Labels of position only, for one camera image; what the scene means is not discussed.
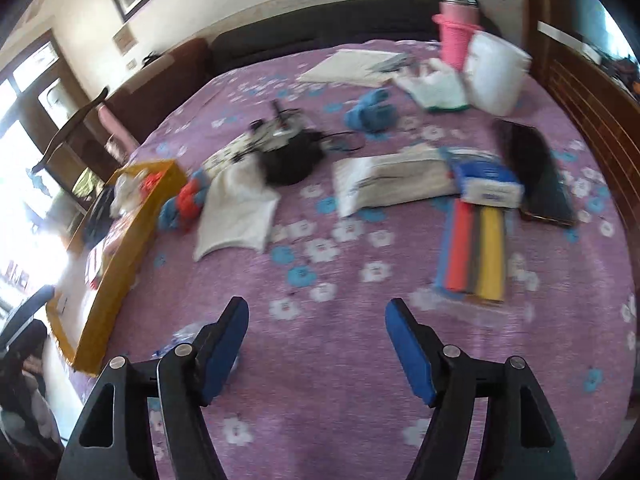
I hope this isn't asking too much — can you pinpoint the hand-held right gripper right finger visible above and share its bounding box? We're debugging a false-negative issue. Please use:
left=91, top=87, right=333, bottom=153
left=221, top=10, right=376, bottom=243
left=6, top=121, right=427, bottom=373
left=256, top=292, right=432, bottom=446
left=385, top=297, right=581, bottom=480

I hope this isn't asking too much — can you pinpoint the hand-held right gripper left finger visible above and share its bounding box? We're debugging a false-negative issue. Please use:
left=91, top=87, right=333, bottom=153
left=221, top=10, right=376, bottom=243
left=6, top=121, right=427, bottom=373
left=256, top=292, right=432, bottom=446
left=60, top=296, right=250, bottom=480

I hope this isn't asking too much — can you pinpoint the zip bag of multicoloured strips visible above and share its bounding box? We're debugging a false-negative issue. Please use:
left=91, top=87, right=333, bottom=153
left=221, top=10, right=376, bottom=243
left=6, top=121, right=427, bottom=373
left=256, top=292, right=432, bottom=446
left=425, top=199, right=518, bottom=311

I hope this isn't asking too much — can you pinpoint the yellow cardboard box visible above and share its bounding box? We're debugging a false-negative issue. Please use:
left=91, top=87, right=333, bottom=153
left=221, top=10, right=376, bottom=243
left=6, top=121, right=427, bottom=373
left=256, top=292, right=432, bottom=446
left=46, top=159, right=188, bottom=377

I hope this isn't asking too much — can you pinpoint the white cloth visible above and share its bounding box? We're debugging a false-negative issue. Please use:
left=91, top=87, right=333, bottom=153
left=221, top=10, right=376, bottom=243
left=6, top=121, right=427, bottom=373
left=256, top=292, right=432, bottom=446
left=192, top=165, right=281, bottom=261

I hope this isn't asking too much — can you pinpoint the clear packet of white sheets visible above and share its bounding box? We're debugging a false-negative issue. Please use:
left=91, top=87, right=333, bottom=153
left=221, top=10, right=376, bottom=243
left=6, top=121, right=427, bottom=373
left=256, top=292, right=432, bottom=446
left=332, top=142, right=461, bottom=218

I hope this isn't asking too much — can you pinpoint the white printed bag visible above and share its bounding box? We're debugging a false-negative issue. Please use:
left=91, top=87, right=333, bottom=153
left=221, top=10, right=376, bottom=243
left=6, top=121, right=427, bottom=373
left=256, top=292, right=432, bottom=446
left=110, top=170, right=148, bottom=216

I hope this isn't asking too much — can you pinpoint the white and blue tissue pack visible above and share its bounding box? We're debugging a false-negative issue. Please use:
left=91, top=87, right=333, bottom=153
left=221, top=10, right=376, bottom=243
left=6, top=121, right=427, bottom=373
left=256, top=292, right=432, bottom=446
left=447, top=147, right=525, bottom=208

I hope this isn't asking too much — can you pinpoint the clear plastic bag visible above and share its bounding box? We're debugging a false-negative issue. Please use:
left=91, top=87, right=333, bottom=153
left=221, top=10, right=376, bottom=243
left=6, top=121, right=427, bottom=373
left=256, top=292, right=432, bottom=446
left=155, top=320, right=241, bottom=376

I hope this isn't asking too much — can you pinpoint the purple floral tablecloth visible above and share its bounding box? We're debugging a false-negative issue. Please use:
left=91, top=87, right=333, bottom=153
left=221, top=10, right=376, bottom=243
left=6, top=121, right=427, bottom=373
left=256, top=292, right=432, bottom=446
left=65, top=37, right=638, bottom=480

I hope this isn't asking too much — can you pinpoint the red and blue knit item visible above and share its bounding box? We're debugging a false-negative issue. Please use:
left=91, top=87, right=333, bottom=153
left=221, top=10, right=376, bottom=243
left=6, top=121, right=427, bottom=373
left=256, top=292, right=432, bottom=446
left=159, top=167, right=210, bottom=233

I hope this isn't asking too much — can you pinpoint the white printed packet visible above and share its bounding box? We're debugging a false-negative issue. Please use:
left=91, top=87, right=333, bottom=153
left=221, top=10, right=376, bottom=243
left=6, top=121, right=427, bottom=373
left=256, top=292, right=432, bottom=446
left=202, top=132, right=261, bottom=177

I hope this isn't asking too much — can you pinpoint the black cloth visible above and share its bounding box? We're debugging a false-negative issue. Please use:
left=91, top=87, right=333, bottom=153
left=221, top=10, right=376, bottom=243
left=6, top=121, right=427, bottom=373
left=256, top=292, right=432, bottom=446
left=260, top=130, right=326, bottom=186

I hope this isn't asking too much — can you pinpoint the black smartphone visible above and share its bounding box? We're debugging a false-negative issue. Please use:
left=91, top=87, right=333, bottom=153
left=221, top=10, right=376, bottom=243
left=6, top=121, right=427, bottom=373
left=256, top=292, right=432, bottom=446
left=495, top=120, right=578, bottom=228

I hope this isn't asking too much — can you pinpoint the blue cloth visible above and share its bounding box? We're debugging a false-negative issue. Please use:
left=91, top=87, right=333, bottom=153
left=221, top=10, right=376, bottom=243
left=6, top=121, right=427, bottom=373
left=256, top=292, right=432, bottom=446
left=343, top=87, right=398, bottom=133

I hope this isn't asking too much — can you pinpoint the white glove with green cuff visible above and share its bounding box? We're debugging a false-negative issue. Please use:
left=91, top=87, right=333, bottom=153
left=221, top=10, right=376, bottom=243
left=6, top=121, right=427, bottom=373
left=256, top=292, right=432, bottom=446
left=392, top=57, right=471, bottom=112

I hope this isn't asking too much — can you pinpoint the bright window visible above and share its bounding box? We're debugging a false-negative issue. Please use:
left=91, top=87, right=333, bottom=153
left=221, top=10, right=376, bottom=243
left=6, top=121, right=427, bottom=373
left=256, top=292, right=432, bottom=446
left=0, top=32, right=96, bottom=301

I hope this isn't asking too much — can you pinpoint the brown armchair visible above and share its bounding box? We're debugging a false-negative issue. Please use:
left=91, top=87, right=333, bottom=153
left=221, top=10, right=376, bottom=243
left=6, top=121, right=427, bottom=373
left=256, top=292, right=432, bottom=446
left=100, top=37, right=213, bottom=153

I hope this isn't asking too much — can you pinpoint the dark wooden chair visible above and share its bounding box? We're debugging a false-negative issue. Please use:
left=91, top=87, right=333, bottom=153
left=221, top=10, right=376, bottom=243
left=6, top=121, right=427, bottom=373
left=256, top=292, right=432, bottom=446
left=31, top=86, right=141, bottom=176

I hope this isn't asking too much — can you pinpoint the white tube packet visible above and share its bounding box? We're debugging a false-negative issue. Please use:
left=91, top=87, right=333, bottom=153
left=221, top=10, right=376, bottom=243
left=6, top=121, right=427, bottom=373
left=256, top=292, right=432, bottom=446
left=370, top=52, right=416, bottom=73

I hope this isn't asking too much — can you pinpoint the white plastic jar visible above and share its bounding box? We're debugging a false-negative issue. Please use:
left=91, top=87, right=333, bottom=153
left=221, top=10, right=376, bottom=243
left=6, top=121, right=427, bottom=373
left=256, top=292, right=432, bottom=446
left=462, top=30, right=533, bottom=116

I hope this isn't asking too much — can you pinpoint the stack of white papers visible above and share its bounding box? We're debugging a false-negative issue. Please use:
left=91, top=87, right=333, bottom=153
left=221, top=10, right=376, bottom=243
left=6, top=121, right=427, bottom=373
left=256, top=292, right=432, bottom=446
left=297, top=49, right=408, bottom=88

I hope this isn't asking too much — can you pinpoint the wooden cabinet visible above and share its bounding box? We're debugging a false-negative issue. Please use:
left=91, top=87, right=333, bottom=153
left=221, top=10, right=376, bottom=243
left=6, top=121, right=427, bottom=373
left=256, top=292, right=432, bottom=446
left=522, top=0, right=640, bottom=241

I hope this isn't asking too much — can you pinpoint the pink thermos bottle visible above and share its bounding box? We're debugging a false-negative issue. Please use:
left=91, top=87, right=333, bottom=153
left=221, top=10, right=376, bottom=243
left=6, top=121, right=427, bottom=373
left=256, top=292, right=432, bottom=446
left=432, top=0, right=483, bottom=71

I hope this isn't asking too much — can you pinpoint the flat white box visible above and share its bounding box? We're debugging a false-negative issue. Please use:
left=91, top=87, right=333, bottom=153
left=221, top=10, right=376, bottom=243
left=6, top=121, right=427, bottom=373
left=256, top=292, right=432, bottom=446
left=536, top=20, right=601, bottom=61

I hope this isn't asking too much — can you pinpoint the pile of small tools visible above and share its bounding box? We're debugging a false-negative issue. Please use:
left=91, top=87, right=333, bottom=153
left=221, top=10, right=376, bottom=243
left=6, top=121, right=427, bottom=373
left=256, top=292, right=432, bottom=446
left=600, top=50, right=640, bottom=91

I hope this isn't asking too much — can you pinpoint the black cable with plug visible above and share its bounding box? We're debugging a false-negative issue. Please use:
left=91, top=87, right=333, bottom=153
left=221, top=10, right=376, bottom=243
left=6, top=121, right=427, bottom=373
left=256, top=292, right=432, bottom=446
left=320, top=130, right=358, bottom=153

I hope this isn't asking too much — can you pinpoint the small wall plaque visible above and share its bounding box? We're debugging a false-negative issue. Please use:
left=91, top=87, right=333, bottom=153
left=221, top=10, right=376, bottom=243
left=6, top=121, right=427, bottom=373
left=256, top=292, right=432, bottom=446
left=112, top=25, right=137, bottom=53

